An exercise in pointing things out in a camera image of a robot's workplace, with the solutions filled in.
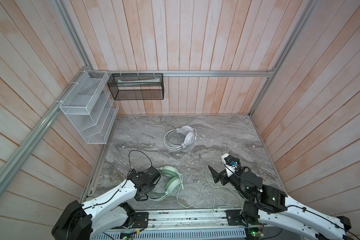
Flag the green headphones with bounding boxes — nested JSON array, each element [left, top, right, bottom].
[[148, 166, 184, 202]]

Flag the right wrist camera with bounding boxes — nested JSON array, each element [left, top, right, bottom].
[[221, 154, 241, 177]]

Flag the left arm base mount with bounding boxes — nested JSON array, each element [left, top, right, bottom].
[[120, 203, 149, 229]]

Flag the white headphones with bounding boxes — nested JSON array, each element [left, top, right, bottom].
[[163, 126, 197, 151]]

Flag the white wire mesh shelf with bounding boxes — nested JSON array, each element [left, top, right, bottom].
[[60, 71, 119, 145]]

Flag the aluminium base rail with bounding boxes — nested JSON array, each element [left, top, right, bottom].
[[89, 207, 311, 240]]

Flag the black mesh basket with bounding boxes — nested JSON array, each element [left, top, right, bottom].
[[107, 73, 165, 101]]

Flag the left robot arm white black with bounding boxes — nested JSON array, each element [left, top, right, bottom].
[[52, 166, 161, 240]]

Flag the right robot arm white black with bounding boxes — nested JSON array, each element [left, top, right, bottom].
[[209, 165, 352, 240]]

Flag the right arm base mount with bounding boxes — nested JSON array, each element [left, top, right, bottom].
[[225, 201, 261, 227]]

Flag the aluminium frame bar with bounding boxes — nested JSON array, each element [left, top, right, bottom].
[[94, 70, 275, 78]]

